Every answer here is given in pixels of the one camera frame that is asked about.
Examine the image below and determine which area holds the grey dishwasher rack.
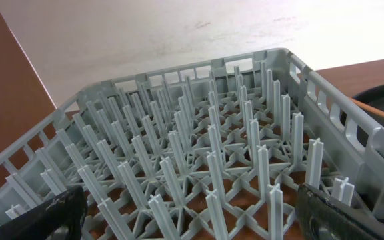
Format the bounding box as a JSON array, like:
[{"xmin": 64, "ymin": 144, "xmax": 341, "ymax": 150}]
[{"xmin": 0, "ymin": 49, "xmax": 384, "ymax": 239}]

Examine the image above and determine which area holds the upper wooden chopstick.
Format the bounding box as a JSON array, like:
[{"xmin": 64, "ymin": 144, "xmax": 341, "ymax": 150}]
[{"xmin": 349, "ymin": 97, "xmax": 384, "ymax": 118}]

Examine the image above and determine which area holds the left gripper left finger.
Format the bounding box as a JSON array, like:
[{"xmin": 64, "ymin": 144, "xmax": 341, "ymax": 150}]
[{"xmin": 0, "ymin": 186, "xmax": 88, "ymax": 240}]

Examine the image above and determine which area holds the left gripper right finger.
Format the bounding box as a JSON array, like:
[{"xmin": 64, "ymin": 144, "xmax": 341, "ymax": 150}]
[{"xmin": 295, "ymin": 183, "xmax": 384, "ymax": 240}]

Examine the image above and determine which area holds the round black tray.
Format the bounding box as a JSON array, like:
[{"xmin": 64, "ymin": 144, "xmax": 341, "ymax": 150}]
[{"xmin": 353, "ymin": 85, "xmax": 384, "ymax": 111}]

